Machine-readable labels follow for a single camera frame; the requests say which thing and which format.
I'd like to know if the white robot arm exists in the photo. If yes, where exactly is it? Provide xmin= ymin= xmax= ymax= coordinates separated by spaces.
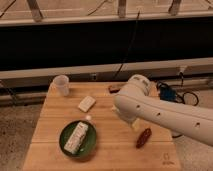
xmin=114 ymin=74 xmax=213 ymax=146

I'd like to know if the brown rectangular block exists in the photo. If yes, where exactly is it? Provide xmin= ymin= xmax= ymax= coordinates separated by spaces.
xmin=108 ymin=84 xmax=123 ymax=93

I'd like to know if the white soap bar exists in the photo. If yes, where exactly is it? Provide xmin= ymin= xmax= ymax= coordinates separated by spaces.
xmin=78 ymin=96 xmax=96 ymax=112

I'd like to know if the translucent plastic cup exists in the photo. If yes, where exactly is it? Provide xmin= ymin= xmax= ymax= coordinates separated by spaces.
xmin=53 ymin=75 xmax=69 ymax=96

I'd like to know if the blue device on floor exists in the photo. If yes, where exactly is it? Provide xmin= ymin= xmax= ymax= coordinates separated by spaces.
xmin=160 ymin=88 xmax=176 ymax=102

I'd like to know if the dark red chili pepper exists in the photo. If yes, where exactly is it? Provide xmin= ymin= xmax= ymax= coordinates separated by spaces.
xmin=136 ymin=128 xmax=152 ymax=148

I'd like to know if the green round plate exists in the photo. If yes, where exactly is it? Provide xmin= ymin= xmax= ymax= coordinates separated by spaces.
xmin=59 ymin=120 xmax=97 ymax=160

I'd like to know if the white carton box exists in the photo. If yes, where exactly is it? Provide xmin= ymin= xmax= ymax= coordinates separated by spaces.
xmin=64 ymin=122 xmax=88 ymax=154

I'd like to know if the black floor cable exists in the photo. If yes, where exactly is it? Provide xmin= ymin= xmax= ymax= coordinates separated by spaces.
xmin=155 ymin=80 xmax=200 ymax=107

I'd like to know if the black hanging cable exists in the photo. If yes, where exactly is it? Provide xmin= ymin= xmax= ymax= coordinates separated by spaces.
xmin=111 ymin=9 xmax=141 ymax=81

